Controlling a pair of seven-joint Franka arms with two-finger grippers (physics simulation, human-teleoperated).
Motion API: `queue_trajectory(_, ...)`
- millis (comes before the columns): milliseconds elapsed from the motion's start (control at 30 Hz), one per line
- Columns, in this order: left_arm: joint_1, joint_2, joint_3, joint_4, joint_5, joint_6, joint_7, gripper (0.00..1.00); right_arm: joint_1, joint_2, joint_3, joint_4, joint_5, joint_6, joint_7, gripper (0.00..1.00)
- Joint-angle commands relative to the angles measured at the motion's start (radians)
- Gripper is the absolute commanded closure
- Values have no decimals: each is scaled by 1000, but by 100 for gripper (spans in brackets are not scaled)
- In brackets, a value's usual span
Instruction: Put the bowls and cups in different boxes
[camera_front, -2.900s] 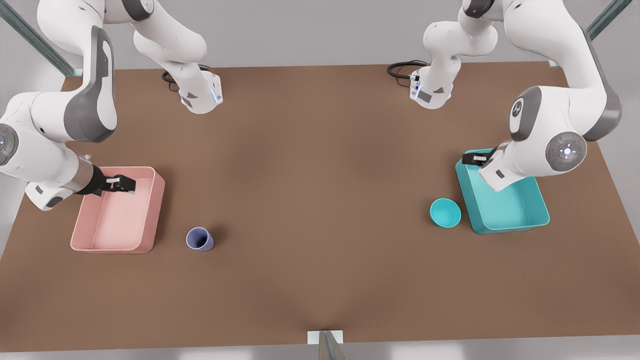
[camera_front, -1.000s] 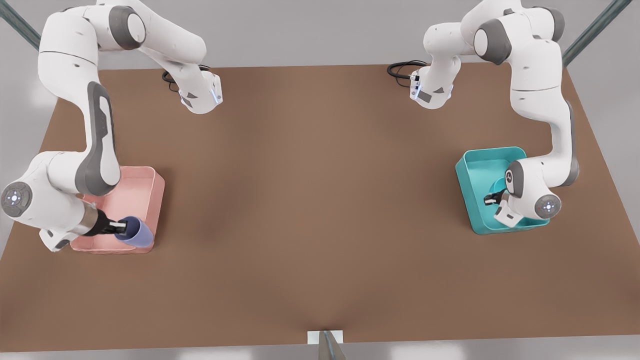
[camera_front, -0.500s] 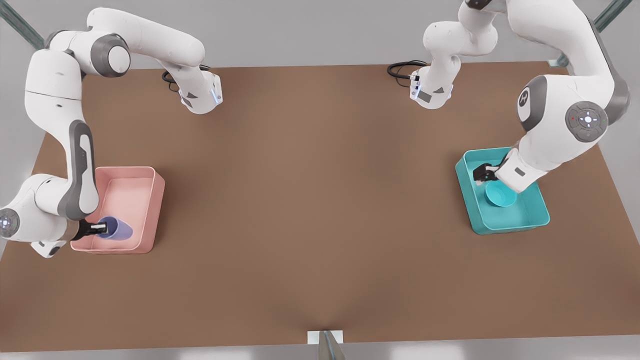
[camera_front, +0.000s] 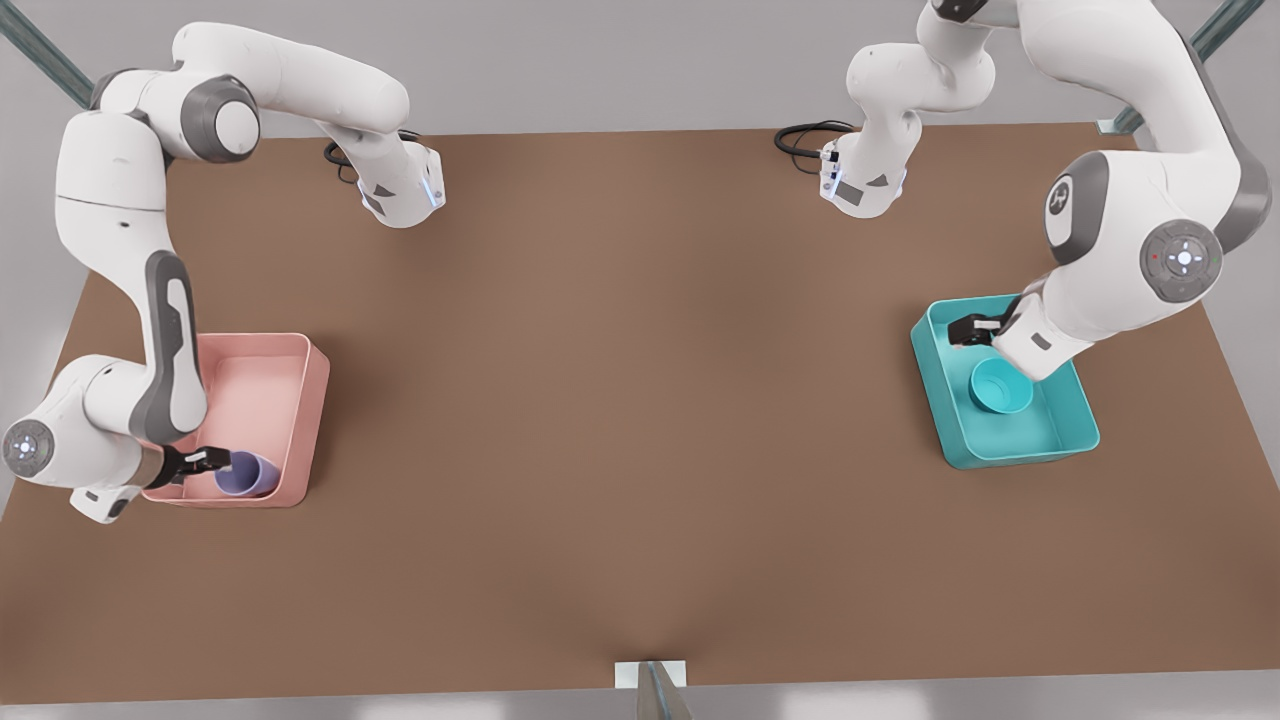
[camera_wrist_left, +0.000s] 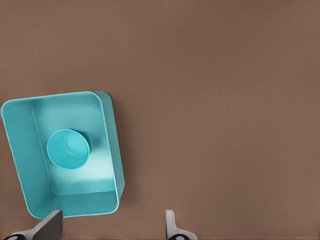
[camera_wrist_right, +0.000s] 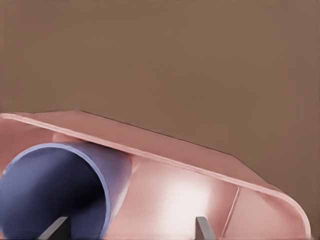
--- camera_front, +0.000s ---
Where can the lavender cup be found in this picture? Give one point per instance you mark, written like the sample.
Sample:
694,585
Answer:
245,474

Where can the teal bowl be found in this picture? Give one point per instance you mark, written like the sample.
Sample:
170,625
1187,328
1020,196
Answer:
1000,387

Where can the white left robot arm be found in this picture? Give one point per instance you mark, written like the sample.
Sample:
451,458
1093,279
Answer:
1120,200

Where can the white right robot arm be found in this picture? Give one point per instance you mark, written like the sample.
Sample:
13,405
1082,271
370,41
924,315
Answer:
110,180

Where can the pink plastic box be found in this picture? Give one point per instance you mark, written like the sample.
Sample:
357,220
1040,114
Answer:
262,400

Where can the teal plastic box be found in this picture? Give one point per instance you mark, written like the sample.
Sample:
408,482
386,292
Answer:
1040,425

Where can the silver frame post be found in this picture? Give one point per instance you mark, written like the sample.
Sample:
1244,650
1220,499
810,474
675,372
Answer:
655,690
1190,60
45,55

